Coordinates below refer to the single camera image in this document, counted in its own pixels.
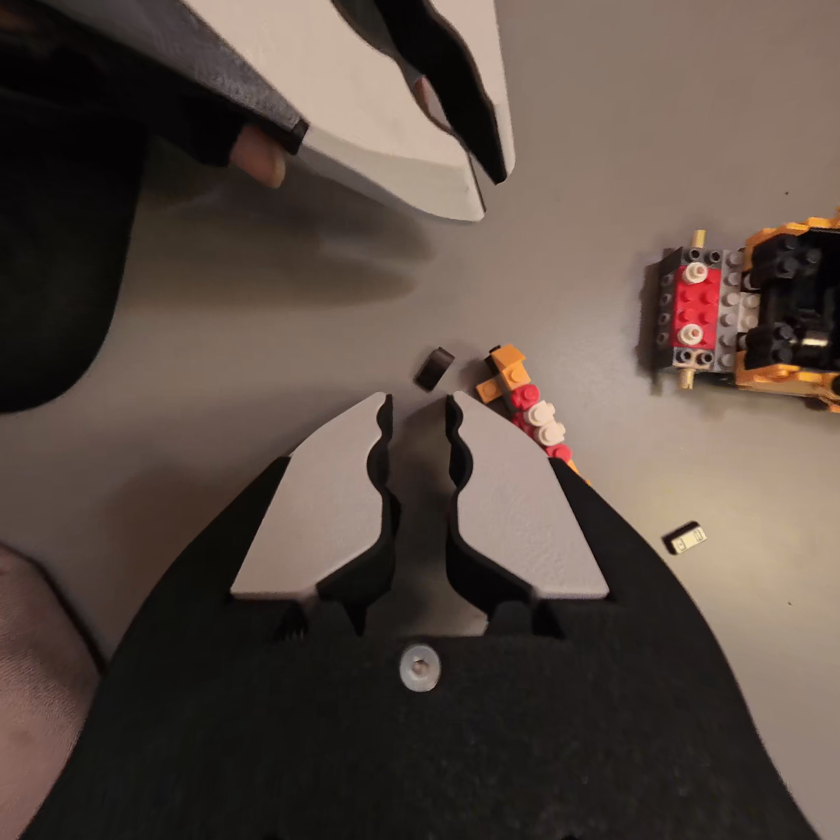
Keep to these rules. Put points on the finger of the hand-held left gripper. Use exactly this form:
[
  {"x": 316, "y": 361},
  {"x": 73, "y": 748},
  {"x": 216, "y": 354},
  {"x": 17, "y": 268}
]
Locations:
[
  {"x": 341, "y": 111},
  {"x": 489, "y": 85}
]

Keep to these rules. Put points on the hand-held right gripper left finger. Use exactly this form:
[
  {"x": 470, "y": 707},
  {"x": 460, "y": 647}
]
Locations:
[{"x": 321, "y": 512}]

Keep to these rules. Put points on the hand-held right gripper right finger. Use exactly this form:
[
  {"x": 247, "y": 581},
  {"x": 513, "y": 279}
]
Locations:
[{"x": 525, "y": 525}]

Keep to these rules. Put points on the red white orange lego strip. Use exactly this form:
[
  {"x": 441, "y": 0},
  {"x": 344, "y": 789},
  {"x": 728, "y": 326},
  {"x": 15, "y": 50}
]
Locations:
[{"x": 538, "y": 413}]

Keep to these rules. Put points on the small black lego piece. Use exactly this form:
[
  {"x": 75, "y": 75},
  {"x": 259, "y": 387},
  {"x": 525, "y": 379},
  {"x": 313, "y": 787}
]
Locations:
[{"x": 434, "y": 369}]

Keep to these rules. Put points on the orange lego car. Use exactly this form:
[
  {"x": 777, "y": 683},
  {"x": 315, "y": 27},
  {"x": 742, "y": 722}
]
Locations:
[{"x": 695, "y": 308}]

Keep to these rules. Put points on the small black white lego tile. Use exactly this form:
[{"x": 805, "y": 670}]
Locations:
[{"x": 686, "y": 539}]

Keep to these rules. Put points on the person's left hand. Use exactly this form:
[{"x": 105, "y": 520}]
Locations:
[{"x": 262, "y": 157}]

